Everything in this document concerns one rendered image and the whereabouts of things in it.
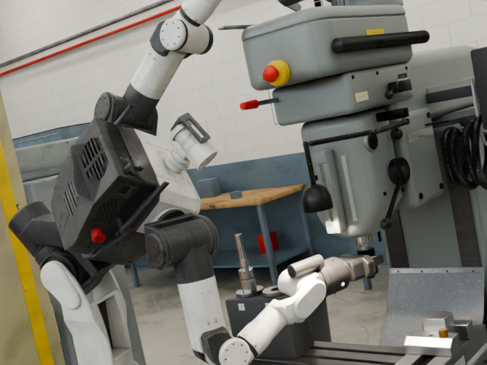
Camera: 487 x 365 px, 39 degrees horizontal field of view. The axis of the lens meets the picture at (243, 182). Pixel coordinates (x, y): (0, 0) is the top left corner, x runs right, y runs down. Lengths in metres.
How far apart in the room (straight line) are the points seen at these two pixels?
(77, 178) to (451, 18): 4.91
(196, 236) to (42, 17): 8.62
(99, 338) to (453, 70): 1.31
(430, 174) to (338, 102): 0.42
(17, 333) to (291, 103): 1.81
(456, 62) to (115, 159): 1.16
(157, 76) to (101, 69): 7.38
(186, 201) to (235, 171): 6.07
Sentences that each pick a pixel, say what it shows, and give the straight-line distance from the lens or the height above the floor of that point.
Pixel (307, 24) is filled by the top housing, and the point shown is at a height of 1.85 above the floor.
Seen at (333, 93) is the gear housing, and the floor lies 1.69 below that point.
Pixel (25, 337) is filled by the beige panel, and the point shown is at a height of 0.94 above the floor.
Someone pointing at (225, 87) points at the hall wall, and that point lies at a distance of 7.69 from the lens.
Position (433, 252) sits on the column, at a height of 1.15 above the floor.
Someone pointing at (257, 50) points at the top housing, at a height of 1.83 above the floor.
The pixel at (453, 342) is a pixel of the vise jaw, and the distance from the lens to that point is 1.80.
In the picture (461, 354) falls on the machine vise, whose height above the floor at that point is 0.99.
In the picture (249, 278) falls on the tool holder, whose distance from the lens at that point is 2.18.
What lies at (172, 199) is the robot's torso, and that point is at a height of 1.52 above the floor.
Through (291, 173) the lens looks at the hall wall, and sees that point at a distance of 7.27.
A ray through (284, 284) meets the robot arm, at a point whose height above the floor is 1.24.
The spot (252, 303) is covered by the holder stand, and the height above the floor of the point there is 1.12.
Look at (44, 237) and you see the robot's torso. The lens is 1.91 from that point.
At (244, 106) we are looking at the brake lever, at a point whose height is 1.70.
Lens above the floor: 1.67
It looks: 5 degrees down
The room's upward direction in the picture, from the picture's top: 12 degrees counter-clockwise
